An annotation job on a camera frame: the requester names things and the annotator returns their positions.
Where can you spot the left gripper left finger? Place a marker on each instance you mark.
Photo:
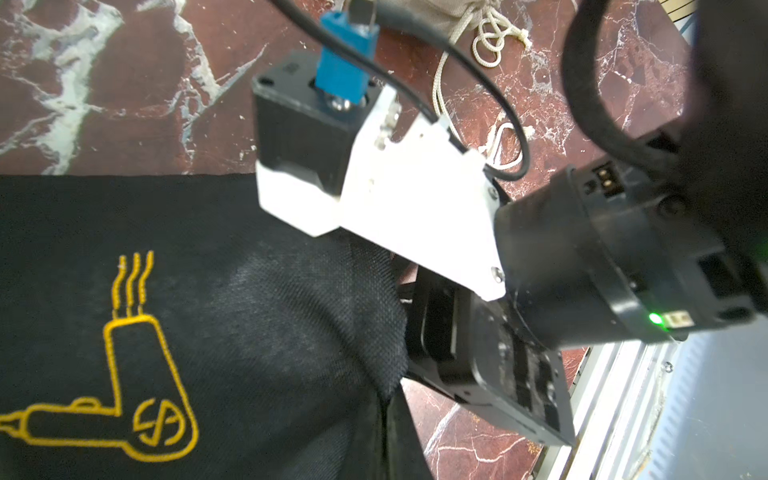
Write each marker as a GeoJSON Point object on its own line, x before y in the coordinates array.
{"type": "Point", "coordinates": [364, 455]}

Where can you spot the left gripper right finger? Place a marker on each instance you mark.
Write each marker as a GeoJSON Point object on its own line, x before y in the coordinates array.
{"type": "Point", "coordinates": [405, 459]}

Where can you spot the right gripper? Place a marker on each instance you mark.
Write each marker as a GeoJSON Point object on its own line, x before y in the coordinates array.
{"type": "Point", "coordinates": [603, 253]}

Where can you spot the black drawstring bag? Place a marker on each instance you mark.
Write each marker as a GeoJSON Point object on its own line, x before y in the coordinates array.
{"type": "Point", "coordinates": [168, 328]}

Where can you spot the beige drawstring bag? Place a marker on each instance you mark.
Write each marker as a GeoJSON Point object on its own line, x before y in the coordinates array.
{"type": "Point", "coordinates": [451, 19]}

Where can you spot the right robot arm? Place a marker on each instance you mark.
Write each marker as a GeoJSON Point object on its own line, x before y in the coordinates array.
{"type": "Point", "coordinates": [728, 88]}

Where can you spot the aluminium front rail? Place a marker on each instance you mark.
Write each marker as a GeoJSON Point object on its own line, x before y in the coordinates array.
{"type": "Point", "coordinates": [617, 401]}

